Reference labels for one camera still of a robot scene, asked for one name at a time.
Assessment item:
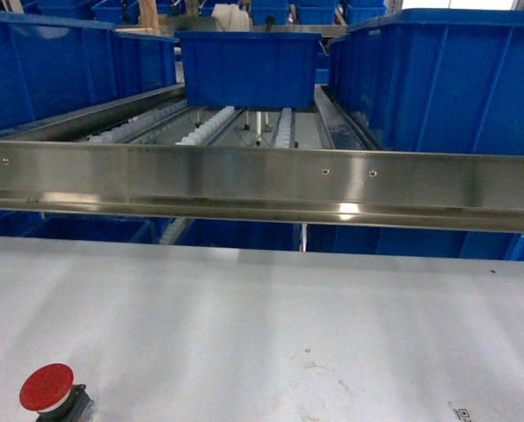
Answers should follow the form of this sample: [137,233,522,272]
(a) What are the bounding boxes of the white roller track left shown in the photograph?
[86,100,188,143]

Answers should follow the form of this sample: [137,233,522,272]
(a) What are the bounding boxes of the red emergency stop button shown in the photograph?
[18,363,95,422]

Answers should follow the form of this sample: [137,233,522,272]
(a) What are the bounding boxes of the white roller track right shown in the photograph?
[273,108,293,149]

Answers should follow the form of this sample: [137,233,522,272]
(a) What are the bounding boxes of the white roller track centre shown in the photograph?
[177,106,235,146]

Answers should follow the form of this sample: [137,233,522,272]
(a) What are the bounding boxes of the stainless steel shelf front rail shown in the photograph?
[0,142,524,233]

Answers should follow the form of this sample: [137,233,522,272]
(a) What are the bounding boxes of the large blue bin left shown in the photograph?
[0,11,177,131]

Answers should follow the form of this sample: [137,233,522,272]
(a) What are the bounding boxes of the large blue bin right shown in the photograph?
[329,9,524,156]

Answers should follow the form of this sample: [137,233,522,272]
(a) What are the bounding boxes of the blue bin centre back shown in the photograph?
[175,31,322,109]

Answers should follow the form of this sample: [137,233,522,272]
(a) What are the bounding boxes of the large blue bin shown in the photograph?
[0,11,177,131]
[329,9,524,156]

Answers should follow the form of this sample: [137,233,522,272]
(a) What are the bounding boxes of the white roller track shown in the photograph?
[177,106,235,146]
[86,100,188,143]
[273,108,293,149]

